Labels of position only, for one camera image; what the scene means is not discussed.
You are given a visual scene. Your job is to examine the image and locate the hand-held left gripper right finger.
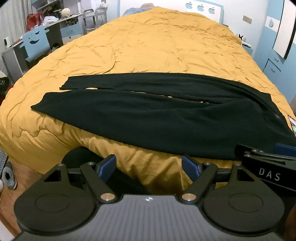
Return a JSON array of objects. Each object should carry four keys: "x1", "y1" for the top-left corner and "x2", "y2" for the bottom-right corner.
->
[{"x1": 181, "y1": 154, "x2": 255, "y2": 203}]

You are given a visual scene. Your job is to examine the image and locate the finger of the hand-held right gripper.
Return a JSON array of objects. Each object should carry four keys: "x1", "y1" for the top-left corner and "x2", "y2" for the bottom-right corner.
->
[{"x1": 234, "y1": 143, "x2": 296, "y2": 163}]

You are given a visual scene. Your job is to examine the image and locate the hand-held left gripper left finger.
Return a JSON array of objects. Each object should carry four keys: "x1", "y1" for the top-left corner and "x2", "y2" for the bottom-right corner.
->
[{"x1": 43, "y1": 154, "x2": 117, "y2": 203}]

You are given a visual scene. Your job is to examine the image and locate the black pants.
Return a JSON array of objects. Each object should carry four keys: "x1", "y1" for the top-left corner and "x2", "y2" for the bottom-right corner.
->
[{"x1": 31, "y1": 72, "x2": 296, "y2": 161}]

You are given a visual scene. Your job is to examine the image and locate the smartphone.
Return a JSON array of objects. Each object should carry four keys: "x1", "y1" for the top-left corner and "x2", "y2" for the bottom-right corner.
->
[{"x1": 288, "y1": 115, "x2": 296, "y2": 137}]

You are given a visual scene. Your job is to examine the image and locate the grey shoe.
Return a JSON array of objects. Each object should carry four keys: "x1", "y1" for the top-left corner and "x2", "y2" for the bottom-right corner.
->
[{"x1": 2, "y1": 161, "x2": 18, "y2": 190}]

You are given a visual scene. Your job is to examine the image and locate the blue wardrobe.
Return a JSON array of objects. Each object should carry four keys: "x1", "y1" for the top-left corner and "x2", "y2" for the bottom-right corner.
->
[{"x1": 254, "y1": 0, "x2": 296, "y2": 84}]

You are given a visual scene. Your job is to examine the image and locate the blue nightstand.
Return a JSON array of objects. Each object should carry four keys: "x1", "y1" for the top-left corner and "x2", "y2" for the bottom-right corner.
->
[{"x1": 240, "y1": 40, "x2": 254, "y2": 56}]

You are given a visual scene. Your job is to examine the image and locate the white board panel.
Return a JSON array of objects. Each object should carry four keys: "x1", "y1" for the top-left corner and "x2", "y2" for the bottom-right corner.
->
[{"x1": 272, "y1": 0, "x2": 295, "y2": 59}]

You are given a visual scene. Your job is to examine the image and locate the yellow blanket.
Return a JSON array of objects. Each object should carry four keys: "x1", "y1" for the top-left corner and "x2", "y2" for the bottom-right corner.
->
[{"x1": 0, "y1": 7, "x2": 295, "y2": 189}]

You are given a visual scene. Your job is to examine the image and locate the blue drawer unit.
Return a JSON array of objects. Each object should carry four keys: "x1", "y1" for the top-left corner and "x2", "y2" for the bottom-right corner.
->
[{"x1": 60, "y1": 23, "x2": 81, "y2": 44}]

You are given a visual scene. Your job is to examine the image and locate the blue chair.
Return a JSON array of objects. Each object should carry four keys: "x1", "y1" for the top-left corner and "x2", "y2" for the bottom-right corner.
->
[{"x1": 20, "y1": 25, "x2": 52, "y2": 63}]

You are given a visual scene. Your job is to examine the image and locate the grey desk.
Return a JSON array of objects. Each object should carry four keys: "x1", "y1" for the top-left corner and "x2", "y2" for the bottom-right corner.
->
[{"x1": 1, "y1": 11, "x2": 84, "y2": 77}]

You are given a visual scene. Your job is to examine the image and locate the grey rolling cart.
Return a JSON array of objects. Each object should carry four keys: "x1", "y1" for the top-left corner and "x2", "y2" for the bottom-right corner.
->
[{"x1": 82, "y1": 7, "x2": 110, "y2": 36}]

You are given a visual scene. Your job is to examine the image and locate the white cloth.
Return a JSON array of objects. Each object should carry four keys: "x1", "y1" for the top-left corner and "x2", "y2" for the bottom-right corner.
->
[{"x1": 43, "y1": 16, "x2": 59, "y2": 26}]

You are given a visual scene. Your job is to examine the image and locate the blue pillow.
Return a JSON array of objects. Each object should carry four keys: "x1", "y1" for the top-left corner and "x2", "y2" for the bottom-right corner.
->
[{"x1": 122, "y1": 7, "x2": 151, "y2": 16}]

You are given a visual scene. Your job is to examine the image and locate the white and blue headboard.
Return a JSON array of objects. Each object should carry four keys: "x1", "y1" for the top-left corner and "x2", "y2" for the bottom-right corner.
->
[{"x1": 118, "y1": 0, "x2": 225, "y2": 25}]

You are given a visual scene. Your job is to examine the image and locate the red bag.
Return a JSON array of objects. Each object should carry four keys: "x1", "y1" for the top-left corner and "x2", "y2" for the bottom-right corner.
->
[{"x1": 26, "y1": 13, "x2": 45, "y2": 30}]

